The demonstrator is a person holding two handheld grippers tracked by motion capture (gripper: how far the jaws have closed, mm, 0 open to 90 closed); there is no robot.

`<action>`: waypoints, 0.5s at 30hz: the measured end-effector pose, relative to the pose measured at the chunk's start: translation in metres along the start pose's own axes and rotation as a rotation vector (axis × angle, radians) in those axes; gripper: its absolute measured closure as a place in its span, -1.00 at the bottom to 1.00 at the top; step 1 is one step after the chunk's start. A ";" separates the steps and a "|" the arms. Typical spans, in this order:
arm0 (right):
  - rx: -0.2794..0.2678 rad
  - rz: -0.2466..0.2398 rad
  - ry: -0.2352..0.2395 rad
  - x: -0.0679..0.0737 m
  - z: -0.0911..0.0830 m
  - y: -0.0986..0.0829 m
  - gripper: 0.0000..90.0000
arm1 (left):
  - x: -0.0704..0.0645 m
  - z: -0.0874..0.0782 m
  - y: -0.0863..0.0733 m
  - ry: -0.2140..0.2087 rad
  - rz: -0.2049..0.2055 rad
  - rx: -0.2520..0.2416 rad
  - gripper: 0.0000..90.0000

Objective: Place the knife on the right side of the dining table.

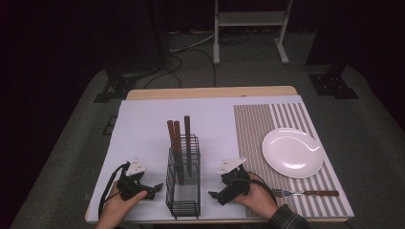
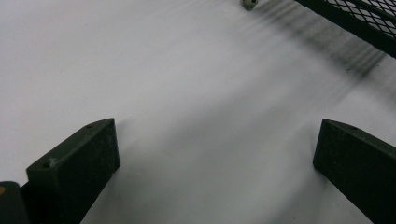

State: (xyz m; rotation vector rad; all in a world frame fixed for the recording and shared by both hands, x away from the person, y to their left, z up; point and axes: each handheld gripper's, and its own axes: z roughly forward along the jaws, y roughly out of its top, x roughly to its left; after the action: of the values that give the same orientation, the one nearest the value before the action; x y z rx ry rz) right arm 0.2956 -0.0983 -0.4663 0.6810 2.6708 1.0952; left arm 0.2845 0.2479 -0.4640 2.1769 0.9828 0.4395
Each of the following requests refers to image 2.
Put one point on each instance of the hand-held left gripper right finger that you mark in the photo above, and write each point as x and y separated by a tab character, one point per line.
358	165

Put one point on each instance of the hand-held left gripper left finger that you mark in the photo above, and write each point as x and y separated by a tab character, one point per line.
74	165

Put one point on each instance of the black mesh basket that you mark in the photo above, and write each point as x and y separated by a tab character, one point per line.
361	18

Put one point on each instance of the small white die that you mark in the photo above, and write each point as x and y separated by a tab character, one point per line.
249	3

